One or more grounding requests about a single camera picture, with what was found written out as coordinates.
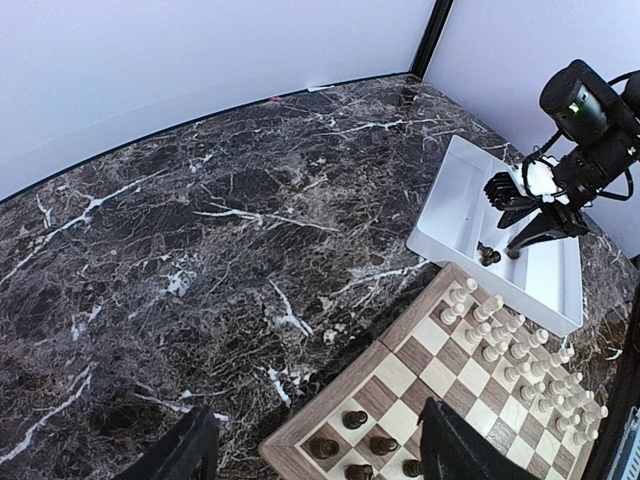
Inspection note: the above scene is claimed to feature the dark pawns pair in tray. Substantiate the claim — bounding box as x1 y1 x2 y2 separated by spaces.
477 242 501 267

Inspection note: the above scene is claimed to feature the right black frame post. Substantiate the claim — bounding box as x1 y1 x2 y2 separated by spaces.
409 0 454 79

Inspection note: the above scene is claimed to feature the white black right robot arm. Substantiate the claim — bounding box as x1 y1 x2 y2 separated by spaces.
499 59 639 260

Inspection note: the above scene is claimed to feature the dark chess rook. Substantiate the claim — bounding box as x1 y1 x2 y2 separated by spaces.
309 438 340 460

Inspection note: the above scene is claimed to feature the white divided plastic tray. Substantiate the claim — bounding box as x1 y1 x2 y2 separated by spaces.
407 135 584 337

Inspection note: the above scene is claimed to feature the white chess piece row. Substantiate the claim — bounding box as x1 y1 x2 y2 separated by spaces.
422 278 608 455

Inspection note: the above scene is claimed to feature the white slotted cable duct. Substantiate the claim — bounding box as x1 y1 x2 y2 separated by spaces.
612 407 639 480

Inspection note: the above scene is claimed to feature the dark chess knight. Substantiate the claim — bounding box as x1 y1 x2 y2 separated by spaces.
344 464 374 480

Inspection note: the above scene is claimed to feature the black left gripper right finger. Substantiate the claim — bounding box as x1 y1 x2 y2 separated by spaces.
418 397 536 480

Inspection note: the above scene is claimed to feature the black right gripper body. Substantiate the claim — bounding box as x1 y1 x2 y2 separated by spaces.
540 201 589 240

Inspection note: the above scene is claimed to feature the wooden chess board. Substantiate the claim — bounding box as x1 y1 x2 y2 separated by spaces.
259 264 608 479

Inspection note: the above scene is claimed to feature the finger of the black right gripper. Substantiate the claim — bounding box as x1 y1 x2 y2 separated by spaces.
506 212 549 260

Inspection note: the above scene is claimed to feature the dark chess pawn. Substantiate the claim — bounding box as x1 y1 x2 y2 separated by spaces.
342 410 369 430
370 436 399 456
402 459 424 478

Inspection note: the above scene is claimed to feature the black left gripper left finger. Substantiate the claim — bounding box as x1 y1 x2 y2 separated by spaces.
114 406 218 480

